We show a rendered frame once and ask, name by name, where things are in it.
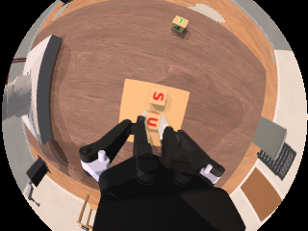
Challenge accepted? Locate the tan letter block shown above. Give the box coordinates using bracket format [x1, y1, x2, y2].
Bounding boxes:
[145, 110, 162, 130]
[148, 87, 167, 106]
[170, 16, 189, 33]

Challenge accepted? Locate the peach flat mat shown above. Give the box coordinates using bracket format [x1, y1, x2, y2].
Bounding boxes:
[119, 79, 190, 146]

